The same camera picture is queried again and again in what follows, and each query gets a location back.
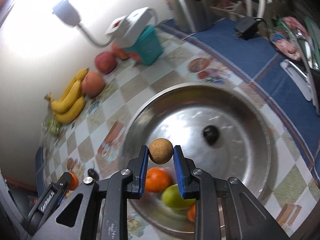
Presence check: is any orange tangerine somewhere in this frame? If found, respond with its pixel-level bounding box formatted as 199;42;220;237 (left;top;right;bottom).
187;204;196;223
68;172;79;191
145;167;171;193

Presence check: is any larger tan longan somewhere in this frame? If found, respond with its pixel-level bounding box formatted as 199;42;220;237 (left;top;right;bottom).
149;138;174;165

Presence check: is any black plum with stem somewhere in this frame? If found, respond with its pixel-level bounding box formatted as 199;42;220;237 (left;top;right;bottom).
87;168;99;180

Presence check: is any clear bag of green fruit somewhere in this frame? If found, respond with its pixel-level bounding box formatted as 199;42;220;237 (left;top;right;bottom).
40;113;62;148

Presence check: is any large steel bowl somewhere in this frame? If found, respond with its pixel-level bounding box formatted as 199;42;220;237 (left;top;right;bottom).
121;83;286;239

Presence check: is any yellow banana bunch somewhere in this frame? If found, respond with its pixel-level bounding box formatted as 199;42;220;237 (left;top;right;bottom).
44;69;88;124

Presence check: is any peach coloured apple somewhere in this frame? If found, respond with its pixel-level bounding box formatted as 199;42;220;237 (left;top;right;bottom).
81;72;105;98

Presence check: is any checkered fruit print tablecloth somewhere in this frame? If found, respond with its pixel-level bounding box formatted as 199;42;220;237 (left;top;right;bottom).
36;28;319;234

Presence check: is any red apple middle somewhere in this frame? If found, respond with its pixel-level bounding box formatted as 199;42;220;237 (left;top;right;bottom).
94;51;117;74

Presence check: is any red apple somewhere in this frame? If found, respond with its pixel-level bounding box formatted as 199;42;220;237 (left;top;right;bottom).
94;51;117;74
111;42;130;61

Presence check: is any red apple far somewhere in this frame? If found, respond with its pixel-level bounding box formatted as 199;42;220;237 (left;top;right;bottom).
111;42;130;61

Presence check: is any teal plastic box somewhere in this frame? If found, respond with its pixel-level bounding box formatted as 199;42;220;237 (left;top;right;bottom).
124;25;163;66

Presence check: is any blue plaid cloth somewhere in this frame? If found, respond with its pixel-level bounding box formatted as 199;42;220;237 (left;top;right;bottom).
158;18;319;184

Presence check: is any white phone stand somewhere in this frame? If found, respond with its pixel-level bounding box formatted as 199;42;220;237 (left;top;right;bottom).
280;59;312;101

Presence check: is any black power adapter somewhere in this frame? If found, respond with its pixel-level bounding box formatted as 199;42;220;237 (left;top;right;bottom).
234;17;258;40

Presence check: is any black smartphone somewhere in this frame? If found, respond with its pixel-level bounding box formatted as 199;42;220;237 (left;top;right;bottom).
295;32;320;116

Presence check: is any steel thermos jug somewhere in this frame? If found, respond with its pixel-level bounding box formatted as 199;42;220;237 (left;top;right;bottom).
165;0;213;33

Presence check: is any white gooseneck lamp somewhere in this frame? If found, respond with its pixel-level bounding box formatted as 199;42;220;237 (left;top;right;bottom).
53;0;113;48

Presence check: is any pink snack bag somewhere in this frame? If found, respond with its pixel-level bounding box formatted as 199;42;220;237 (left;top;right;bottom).
271;16;310;61

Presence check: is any black adapter cable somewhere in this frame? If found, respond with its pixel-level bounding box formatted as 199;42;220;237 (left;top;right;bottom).
254;17;276;41

